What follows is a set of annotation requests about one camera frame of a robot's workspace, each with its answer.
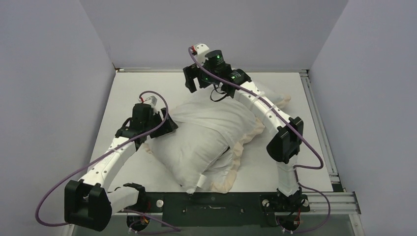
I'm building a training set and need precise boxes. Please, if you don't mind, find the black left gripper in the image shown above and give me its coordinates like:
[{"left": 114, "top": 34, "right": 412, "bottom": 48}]
[{"left": 144, "top": 109, "right": 177, "bottom": 139}]

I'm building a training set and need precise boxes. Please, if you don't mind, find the white pillow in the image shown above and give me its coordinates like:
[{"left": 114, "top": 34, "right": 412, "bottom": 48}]
[{"left": 147, "top": 86, "right": 289, "bottom": 194}]

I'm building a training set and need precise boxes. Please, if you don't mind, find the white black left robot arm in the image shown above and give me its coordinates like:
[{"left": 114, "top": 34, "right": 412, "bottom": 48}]
[{"left": 64, "top": 102, "right": 178, "bottom": 232}]

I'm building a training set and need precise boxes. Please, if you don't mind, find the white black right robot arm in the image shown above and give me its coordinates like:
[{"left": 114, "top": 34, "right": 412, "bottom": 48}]
[{"left": 183, "top": 45, "right": 304, "bottom": 210}]

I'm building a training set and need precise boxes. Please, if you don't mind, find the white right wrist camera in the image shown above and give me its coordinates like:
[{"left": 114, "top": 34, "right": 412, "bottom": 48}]
[{"left": 191, "top": 43, "right": 209, "bottom": 65}]

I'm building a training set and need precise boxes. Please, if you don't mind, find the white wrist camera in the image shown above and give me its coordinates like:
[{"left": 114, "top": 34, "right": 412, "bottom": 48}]
[
  {"left": 144, "top": 96, "right": 158, "bottom": 107},
  {"left": 191, "top": 43, "right": 209, "bottom": 65}
]

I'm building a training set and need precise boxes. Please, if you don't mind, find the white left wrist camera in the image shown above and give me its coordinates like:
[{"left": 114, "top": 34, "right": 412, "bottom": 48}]
[{"left": 144, "top": 96, "right": 158, "bottom": 107}]

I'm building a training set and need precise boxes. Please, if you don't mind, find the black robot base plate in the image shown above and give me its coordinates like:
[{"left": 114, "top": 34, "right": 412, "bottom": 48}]
[{"left": 127, "top": 192, "right": 310, "bottom": 231}]

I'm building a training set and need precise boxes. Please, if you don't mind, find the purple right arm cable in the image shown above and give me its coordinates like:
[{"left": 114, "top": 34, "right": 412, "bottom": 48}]
[{"left": 188, "top": 46, "right": 331, "bottom": 235}]

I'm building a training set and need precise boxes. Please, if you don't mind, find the aluminium frame rail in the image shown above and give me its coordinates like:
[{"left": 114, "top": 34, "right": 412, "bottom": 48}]
[{"left": 103, "top": 69, "right": 359, "bottom": 215}]

